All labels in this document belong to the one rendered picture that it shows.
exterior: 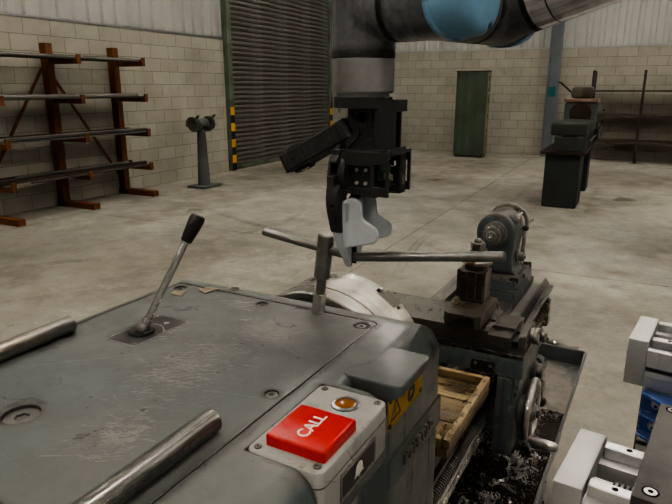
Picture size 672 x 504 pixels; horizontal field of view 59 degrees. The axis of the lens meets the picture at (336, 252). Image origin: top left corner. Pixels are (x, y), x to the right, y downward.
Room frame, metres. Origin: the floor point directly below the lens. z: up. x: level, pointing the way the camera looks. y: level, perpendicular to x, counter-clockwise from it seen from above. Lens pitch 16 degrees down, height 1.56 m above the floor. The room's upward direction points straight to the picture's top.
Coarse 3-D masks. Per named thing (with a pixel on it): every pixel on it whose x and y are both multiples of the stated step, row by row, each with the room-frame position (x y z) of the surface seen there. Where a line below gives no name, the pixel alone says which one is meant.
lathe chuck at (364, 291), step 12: (336, 276) 0.99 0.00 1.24; (348, 276) 0.99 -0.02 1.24; (360, 276) 1.00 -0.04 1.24; (336, 288) 0.93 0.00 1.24; (348, 288) 0.94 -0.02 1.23; (360, 288) 0.95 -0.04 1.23; (372, 288) 0.96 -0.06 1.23; (360, 300) 0.91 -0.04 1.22; (372, 300) 0.92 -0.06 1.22; (384, 300) 0.94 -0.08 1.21; (372, 312) 0.89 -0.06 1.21; (384, 312) 0.91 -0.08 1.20; (396, 312) 0.93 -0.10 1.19
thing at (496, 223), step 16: (496, 208) 2.15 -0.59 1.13; (480, 224) 1.99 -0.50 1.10; (496, 224) 1.96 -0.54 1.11; (512, 224) 1.94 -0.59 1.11; (528, 224) 2.09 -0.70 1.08; (496, 240) 1.91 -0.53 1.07; (512, 240) 1.93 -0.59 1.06; (512, 256) 1.96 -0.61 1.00; (496, 272) 1.97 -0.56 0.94; (512, 272) 1.94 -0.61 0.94; (528, 272) 2.05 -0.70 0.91; (496, 288) 1.89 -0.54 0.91; (512, 288) 1.86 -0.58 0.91
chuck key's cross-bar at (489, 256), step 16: (288, 240) 0.79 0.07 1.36; (304, 240) 0.78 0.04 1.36; (336, 256) 0.75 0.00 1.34; (352, 256) 0.74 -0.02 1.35; (368, 256) 0.73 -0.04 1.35; (384, 256) 0.72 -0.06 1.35; (400, 256) 0.71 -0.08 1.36; (416, 256) 0.70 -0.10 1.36; (432, 256) 0.69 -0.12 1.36; (448, 256) 0.68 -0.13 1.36; (464, 256) 0.67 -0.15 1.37; (480, 256) 0.66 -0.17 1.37; (496, 256) 0.65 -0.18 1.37
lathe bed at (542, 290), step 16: (448, 288) 2.01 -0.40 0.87; (544, 288) 2.05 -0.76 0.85; (512, 304) 1.85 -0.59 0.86; (528, 304) 1.84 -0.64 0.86; (544, 304) 2.04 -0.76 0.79; (544, 320) 2.06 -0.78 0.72; (464, 368) 1.38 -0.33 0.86; (480, 416) 1.28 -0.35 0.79; (464, 432) 1.13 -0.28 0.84; (480, 432) 1.28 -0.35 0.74; (464, 448) 1.15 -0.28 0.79; (448, 464) 1.08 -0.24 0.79; (464, 464) 1.19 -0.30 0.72; (448, 480) 1.04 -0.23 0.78; (448, 496) 1.08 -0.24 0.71
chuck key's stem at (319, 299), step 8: (320, 232) 0.77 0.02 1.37; (328, 232) 0.77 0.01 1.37; (320, 240) 0.76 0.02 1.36; (328, 240) 0.75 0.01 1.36; (320, 248) 0.76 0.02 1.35; (328, 248) 0.76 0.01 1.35; (320, 256) 0.76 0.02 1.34; (328, 256) 0.76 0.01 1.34; (320, 264) 0.76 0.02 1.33; (328, 264) 0.76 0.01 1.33; (320, 272) 0.76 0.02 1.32; (328, 272) 0.76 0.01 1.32; (320, 280) 0.76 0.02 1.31; (320, 288) 0.76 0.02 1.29; (320, 296) 0.76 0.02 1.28; (312, 304) 0.77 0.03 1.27; (320, 304) 0.76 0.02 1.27; (312, 312) 0.77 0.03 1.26; (320, 312) 0.76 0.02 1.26
